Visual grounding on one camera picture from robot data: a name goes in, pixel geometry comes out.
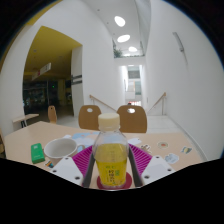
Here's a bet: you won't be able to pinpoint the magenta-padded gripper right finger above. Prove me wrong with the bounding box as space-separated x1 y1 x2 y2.
127 143 176 188

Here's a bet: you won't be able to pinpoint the yellow drink bottle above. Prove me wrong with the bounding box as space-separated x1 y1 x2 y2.
92 112 130 190

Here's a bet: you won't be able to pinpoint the hanging white sign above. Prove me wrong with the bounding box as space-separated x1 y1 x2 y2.
31 62 52 81

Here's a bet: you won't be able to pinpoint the wooden chairs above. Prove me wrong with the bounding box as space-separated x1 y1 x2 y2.
47 104 148 134

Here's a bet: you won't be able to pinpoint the wooden side table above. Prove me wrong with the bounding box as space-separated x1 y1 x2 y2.
12 113 40 129

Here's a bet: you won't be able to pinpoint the wooden stair handrail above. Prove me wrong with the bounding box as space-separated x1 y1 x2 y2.
147 92 167 116
89 94 118 113

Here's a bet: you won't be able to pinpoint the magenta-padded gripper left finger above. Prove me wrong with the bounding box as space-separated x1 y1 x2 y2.
50 145 98 188

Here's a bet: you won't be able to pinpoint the white mug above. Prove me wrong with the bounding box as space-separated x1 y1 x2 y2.
43 137 86 167

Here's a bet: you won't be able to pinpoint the white and blue sticker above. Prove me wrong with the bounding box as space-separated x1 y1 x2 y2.
164 152 180 165

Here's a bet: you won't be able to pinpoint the round ceiling lights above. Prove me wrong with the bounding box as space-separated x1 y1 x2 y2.
114 15 138 53

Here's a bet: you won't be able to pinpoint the colourful printed paper sheet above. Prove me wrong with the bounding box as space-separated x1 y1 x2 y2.
62 132 100 148

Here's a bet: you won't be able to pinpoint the green potted plant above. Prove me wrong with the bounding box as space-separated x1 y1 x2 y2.
113 48 123 59

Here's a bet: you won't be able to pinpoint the round sticker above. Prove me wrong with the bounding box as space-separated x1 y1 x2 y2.
156 140 169 150

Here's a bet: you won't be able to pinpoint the dark wall sign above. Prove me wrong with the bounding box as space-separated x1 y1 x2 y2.
70 74 83 85

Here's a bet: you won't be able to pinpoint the small green box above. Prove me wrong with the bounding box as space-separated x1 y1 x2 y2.
30 142 46 164

